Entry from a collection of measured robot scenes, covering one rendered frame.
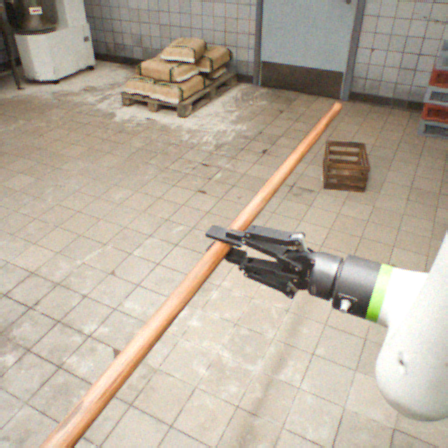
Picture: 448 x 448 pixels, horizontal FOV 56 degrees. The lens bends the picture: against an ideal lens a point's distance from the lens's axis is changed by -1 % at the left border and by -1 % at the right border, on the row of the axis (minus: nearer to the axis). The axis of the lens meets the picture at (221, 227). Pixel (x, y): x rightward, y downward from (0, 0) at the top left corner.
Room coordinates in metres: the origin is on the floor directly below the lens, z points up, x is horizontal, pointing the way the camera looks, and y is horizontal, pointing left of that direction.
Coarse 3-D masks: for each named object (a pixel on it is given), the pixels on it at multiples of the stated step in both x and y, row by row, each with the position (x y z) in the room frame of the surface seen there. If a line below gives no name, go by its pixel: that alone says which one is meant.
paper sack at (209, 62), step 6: (222, 48) 5.03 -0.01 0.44; (204, 54) 4.79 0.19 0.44; (210, 54) 4.80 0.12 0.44; (216, 54) 4.84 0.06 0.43; (222, 54) 4.91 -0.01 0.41; (228, 54) 5.04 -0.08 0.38; (198, 60) 4.72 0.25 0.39; (204, 60) 4.70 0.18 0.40; (210, 60) 4.69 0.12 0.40; (216, 60) 4.78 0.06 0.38; (222, 60) 4.91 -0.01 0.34; (228, 60) 5.03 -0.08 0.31; (198, 66) 4.70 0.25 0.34; (204, 66) 4.67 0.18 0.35; (210, 66) 4.69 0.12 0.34; (216, 66) 4.78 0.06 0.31; (204, 72) 4.70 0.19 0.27; (210, 72) 4.62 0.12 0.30
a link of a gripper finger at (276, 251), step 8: (248, 240) 0.57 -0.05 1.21; (256, 240) 0.57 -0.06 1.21; (256, 248) 0.56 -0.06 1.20; (264, 248) 0.55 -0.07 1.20; (272, 248) 0.55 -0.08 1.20; (280, 248) 0.55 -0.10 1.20; (288, 248) 0.56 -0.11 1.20; (272, 256) 0.54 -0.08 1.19; (280, 256) 0.53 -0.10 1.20; (288, 264) 0.52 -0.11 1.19; (296, 264) 0.52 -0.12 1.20
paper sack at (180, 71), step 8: (144, 64) 4.45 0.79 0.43; (152, 64) 4.41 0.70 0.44; (160, 64) 4.40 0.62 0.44; (168, 64) 4.37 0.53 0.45; (176, 64) 4.37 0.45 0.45; (184, 64) 4.40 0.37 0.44; (192, 64) 4.46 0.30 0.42; (136, 72) 4.51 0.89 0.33; (144, 72) 4.45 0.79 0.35; (152, 72) 4.39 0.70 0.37; (160, 72) 4.32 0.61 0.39; (168, 72) 4.26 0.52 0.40; (176, 72) 4.24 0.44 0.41; (184, 72) 4.32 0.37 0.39; (192, 72) 4.39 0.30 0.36; (160, 80) 4.35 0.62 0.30; (168, 80) 4.27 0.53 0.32; (176, 80) 4.20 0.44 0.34
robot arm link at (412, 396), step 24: (432, 288) 0.32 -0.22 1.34; (408, 312) 0.34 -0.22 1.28; (432, 312) 0.30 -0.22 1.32; (408, 336) 0.32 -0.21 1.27; (432, 336) 0.29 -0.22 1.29; (384, 360) 0.33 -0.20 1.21; (408, 360) 0.30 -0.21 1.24; (432, 360) 0.28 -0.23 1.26; (384, 384) 0.31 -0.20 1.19; (408, 384) 0.29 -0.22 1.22; (432, 384) 0.28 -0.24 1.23; (408, 408) 0.28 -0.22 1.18; (432, 408) 0.27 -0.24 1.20
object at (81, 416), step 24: (312, 144) 1.02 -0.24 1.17; (288, 168) 0.87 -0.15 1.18; (264, 192) 0.76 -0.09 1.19; (240, 216) 0.67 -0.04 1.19; (216, 264) 0.54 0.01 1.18; (192, 288) 0.47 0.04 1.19; (168, 312) 0.42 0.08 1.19; (144, 336) 0.37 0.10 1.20; (120, 360) 0.33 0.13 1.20; (96, 384) 0.30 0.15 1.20; (120, 384) 0.31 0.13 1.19; (72, 408) 0.27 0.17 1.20; (96, 408) 0.27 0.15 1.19; (72, 432) 0.24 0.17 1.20
